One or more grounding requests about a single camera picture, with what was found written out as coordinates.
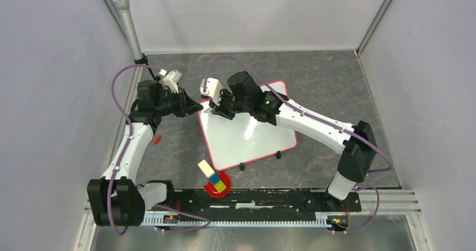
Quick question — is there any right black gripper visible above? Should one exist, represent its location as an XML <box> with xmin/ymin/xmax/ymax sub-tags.
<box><xmin>208</xmin><ymin>88</ymin><xmax>251</xmax><ymax>121</ymax></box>

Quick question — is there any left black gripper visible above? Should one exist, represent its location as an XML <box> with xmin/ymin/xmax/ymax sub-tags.
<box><xmin>154</xmin><ymin>87</ymin><xmax>204</xmax><ymax>118</ymax></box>

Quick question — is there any pink framed whiteboard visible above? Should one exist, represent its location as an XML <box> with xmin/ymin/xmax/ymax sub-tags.
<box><xmin>198</xmin><ymin>98</ymin><xmax>298</xmax><ymax>171</ymax></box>

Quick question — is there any silver microphone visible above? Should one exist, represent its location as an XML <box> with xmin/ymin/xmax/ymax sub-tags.
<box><xmin>112</xmin><ymin>0</ymin><xmax>143</xmax><ymax>61</ymax></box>

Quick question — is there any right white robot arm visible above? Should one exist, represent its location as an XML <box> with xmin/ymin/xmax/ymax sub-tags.
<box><xmin>200</xmin><ymin>71</ymin><xmax>378</xmax><ymax>211</ymax></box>

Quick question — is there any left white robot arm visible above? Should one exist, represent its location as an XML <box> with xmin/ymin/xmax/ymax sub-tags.
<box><xmin>87</xmin><ymin>80</ymin><xmax>203</xmax><ymax>227</ymax></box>

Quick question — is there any white toy brick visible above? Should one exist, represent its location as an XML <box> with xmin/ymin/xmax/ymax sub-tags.
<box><xmin>198</xmin><ymin>160</ymin><xmax>215</xmax><ymax>179</ymax></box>

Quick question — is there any blue toy brick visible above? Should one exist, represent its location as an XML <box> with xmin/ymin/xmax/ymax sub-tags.
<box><xmin>209</xmin><ymin>174</ymin><xmax>221</xmax><ymax>185</ymax></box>

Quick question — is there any green toy brick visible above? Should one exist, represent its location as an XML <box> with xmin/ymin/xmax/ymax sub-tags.
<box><xmin>213</xmin><ymin>181</ymin><xmax>227</xmax><ymax>193</ymax></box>

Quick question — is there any red curved toy base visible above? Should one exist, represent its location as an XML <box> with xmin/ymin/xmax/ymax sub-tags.
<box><xmin>204</xmin><ymin>171</ymin><xmax>232</xmax><ymax>198</ymax></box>

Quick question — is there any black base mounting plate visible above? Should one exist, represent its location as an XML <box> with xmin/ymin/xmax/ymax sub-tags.
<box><xmin>162</xmin><ymin>188</ymin><xmax>362</xmax><ymax>222</ymax></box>

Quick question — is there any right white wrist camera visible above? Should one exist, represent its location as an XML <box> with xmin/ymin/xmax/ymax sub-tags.
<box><xmin>200</xmin><ymin>78</ymin><xmax>224</xmax><ymax>105</ymax></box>

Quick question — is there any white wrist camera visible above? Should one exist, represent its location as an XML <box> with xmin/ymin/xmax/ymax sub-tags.
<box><xmin>163</xmin><ymin>70</ymin><xmax>182</xmax><ymax>93</ymax></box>
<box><xmin>200</xmin><ymin>78</ymin><xmax>224</xmax><ymax>105</ymax></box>

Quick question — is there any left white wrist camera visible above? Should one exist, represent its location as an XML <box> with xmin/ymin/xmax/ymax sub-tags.
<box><xmin>163</xmin><ymin>70</ymin><xmax>182</xmax><ymax>93</ymax></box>

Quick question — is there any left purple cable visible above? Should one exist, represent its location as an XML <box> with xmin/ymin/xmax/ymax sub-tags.
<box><xmin>107</xmin><ymin>65</ymin><xmax>211</xmax><ymax>236</ymax></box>

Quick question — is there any purple cable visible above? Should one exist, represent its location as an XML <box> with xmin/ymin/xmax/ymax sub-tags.
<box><xmin>107</xmin><ymin>65</ymin><xmax>211</xmax><ymax>236</ymax></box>
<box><xmin>202</xmin><ymin>55</ymin><xmax>394</xmax><ymax>234</ymax></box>

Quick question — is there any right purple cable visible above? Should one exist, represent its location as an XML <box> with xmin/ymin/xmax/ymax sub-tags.
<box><xmin>202</xmin><ymin>55</ymin><xmax>394</xmax><ymax>234</ymax></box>

